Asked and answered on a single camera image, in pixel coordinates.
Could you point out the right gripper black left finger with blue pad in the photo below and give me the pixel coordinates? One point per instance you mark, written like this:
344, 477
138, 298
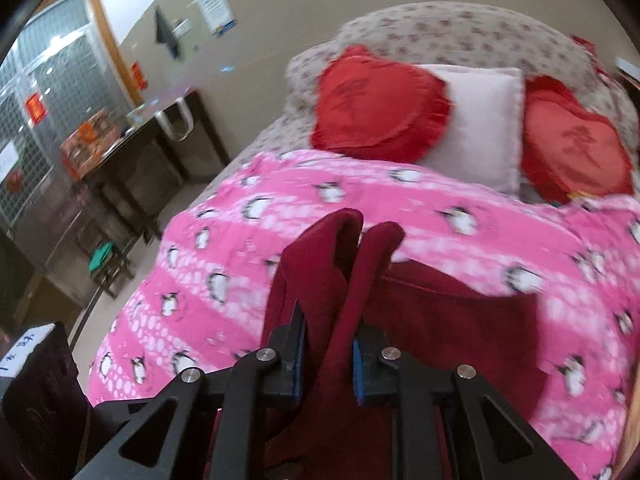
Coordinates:
203, 425

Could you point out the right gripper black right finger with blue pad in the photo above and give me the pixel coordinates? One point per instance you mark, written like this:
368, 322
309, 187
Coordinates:
447, 424

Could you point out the dark red fleece garment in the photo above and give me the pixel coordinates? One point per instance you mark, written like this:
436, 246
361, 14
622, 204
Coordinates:
341, 275

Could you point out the pink penguin print quilt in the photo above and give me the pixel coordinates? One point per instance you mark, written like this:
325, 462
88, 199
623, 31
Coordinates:
204, 302

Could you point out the green item under table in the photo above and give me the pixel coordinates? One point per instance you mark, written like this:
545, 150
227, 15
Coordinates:
100, 256

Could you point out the dark wooden side table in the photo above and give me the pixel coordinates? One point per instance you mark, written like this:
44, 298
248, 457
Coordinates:
137, 178

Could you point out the white square pillow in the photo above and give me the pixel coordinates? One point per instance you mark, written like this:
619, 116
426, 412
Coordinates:
483, 140

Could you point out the right red heart pillow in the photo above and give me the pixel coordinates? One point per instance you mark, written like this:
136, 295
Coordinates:
568, 150

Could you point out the red heart pillow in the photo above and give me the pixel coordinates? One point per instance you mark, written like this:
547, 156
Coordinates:
568, 150
376, 108

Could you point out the colourful gift box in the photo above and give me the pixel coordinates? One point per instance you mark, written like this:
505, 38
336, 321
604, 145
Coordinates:
84, 148

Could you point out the left red heart pillow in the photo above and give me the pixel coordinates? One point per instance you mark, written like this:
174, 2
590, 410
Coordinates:
376, 108

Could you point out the red door decoration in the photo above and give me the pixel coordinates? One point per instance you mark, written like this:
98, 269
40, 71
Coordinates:
139, 77

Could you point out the floral padded headboard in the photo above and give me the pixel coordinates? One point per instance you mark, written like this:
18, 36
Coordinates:
452, 33

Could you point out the dark cloth hanging on wall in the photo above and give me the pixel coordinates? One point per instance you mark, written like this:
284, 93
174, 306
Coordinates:
164, 35

